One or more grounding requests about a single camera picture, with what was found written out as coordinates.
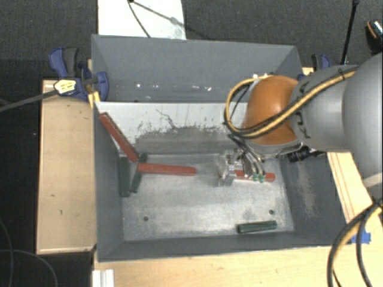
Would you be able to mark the dark green flat block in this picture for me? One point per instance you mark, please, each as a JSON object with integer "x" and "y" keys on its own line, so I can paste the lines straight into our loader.
{"x": 138, "y": 178}
{"x": 257, "y": 227}

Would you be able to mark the red-brown flat block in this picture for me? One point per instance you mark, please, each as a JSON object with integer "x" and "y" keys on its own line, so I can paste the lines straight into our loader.
{"x": 269, "y": 176}
{"x": 118, "y": 136}
{"x": 167, "y": 169}

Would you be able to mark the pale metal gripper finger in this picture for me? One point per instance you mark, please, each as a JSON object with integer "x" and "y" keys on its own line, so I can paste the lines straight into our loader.
{"x": 225, "y": 181}
{"x": 226, "y": 167}

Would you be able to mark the grey metal bin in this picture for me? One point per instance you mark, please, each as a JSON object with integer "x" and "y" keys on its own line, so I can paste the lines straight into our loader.
{"x": 191, "y": 70}

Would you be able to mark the pale wood flat board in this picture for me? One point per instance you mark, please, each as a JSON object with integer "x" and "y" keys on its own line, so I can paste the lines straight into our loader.
{"x": 66, "y": 166}

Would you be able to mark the black cylinder on white bracket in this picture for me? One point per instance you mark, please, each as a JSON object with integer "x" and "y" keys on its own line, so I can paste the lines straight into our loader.
{"x": 299, "y": 154}

